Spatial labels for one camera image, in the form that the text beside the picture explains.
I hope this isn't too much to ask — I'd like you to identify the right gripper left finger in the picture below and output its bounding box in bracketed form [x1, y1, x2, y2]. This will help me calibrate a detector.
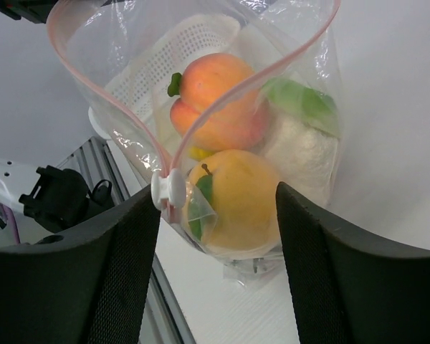
[0, 188, 161, 343]

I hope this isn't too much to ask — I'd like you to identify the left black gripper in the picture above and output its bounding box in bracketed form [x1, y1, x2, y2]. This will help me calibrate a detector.
[0, 0, 115, 26]

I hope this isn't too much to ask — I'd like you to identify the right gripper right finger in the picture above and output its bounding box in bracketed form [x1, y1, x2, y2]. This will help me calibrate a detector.
[276, 183, 430, 343]

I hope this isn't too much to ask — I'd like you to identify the white green toy cabbage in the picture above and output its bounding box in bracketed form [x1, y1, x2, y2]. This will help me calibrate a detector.
[259, 77, 340, 207]

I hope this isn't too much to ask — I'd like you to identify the yellow toy pear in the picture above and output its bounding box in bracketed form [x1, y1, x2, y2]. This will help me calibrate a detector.
[188, 146, 213, 161]

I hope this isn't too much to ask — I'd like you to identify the pink orange toy peach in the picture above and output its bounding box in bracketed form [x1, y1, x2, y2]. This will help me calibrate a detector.
[166, 52, 269, 151]

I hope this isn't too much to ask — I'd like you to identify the clear zip top bag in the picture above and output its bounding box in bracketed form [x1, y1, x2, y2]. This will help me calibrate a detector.
[47, 1, 343, 282]

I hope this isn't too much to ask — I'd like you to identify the white perforated plastic basket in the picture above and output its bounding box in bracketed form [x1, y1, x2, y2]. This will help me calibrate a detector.
[105, 14, 241, 137]

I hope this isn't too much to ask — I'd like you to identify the aluminium mounting rail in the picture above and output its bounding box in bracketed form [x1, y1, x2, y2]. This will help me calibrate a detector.
[57, 137, 194, 343]

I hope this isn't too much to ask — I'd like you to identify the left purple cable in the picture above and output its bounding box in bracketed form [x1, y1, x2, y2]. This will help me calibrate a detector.
[0, 199, 22, 247]

